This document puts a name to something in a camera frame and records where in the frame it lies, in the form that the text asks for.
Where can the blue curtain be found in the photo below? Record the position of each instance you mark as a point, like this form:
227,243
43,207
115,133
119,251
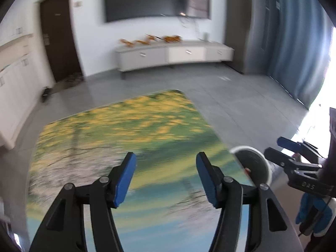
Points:
299,36

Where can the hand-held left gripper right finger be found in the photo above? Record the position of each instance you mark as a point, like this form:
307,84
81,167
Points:
207,181

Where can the short orange dragon figure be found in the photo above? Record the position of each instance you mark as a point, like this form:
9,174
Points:
172,39

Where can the yellow green landscape tablecloth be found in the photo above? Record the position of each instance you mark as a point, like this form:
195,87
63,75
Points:
131,126

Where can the wall-mounted television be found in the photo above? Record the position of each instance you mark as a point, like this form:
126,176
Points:
157,0

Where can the white wall cabinet unit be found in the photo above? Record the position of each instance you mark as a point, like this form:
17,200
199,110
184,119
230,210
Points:
15,89

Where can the grey refrigerator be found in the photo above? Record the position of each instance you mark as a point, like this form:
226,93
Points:
249,26

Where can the dark brown door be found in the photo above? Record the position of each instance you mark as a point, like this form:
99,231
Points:
59,36

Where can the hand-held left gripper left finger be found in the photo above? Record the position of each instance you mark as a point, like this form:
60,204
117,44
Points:
125,181

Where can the wall switch panel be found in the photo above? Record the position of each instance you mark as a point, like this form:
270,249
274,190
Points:
78,4

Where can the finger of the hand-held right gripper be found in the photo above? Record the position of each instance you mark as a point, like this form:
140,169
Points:
278,157
287,143

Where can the person's right forearm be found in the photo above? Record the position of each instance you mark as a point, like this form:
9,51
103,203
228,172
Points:
323,244

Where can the person's right hand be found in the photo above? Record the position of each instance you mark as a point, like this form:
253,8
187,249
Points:
308,210

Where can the shoes on doormat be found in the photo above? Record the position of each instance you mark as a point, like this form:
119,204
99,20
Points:
74,77

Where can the pair of dark shoes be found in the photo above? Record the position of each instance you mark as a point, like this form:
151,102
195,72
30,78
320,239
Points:
46,94

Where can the long orange dragon figure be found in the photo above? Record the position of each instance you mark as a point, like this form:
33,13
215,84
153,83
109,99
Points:
139,42

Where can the white round trash bin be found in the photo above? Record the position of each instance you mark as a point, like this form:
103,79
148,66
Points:
252,164

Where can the white and grey tv cabinet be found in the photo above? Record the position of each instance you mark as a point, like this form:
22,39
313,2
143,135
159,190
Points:
157,56

